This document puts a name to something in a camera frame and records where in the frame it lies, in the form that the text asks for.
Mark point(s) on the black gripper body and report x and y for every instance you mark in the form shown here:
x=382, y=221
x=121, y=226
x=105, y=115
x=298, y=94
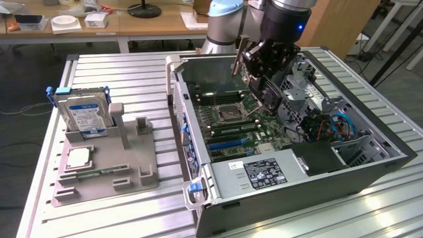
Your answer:
x=285, y=27

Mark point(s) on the orange packet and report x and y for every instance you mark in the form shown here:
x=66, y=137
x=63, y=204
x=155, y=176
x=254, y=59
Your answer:
x=11, y=26

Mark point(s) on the black plastic shroud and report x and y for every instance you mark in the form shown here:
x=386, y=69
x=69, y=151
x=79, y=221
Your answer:
x=317, y=156

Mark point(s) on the wooden desk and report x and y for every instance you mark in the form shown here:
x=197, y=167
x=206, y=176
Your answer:
x=149, y=27

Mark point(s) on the white round dish on box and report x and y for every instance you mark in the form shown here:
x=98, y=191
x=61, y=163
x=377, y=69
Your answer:
x=66, y=23

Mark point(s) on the installed black RAM stick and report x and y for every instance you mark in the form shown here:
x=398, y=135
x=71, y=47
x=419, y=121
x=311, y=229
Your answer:
x=233, y=126
x=218, y=95
x=234, y=132

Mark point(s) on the green motherboard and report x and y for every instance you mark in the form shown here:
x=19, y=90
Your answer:
x=265, y=124

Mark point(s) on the CPU socket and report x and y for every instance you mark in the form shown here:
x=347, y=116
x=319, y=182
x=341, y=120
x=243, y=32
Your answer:
x=230, y=111

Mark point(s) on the grey parts rack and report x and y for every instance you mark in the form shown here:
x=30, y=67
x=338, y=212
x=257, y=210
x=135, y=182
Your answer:
x=109, y=158

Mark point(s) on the small white box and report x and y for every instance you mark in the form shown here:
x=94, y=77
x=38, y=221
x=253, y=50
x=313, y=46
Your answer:
x=95, y=20

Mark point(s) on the grey power supply unit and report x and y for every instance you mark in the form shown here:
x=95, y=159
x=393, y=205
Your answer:
x=238, y=176

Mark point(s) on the green RAM stick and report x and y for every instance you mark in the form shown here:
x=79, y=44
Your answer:
x=99, y=171

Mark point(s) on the black lamp base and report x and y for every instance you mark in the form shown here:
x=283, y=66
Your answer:
x=145, y=11

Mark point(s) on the silver CPU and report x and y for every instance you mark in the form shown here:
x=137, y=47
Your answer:
x=79, y=158

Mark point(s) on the tall metal disk bay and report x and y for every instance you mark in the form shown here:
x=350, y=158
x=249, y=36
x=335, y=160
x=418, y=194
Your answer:
x=301, y=91

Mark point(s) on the graphics card with metal bracket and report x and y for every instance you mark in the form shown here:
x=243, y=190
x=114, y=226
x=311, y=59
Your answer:
x=269, y=96

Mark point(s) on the white paper stack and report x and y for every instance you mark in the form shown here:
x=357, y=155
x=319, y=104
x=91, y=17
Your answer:
x=195, y=22

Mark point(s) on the black open PC case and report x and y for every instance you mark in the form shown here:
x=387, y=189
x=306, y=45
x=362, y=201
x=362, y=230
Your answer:
x=298, y=188

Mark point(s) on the wooden cabinet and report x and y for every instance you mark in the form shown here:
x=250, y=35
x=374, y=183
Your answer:
x=337, y=24

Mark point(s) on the white floor device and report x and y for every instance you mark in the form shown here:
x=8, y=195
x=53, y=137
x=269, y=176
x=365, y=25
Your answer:
x=358, y=44

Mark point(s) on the blue expansion slot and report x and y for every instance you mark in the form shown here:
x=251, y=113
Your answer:
x=229, y=143

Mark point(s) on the white box with dark lid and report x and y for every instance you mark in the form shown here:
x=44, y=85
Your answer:
x=30, y=22

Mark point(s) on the blue case latch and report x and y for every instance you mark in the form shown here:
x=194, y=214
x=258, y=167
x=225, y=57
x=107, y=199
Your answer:
x=194, y=187

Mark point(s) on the hard disk with blue bracket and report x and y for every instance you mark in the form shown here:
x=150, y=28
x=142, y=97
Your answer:
x=85, y=114

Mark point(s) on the silver chipset heatsink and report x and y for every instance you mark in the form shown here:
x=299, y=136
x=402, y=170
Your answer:
x=266, y=147

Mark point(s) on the low metal disk bay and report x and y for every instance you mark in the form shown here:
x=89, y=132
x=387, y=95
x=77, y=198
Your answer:
x=361, y=153

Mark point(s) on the metal socket cover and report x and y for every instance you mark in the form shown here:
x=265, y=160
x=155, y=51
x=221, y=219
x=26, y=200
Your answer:
x=251, y=101

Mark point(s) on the white table frame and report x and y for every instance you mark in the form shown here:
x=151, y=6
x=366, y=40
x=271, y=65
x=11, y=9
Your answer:
x=397, y=15

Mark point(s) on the clear plastic bag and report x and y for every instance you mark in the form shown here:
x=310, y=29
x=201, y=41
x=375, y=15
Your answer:
x=78, y=10

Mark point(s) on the brown cardboard box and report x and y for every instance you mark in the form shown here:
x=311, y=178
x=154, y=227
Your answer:
x=202, y=7

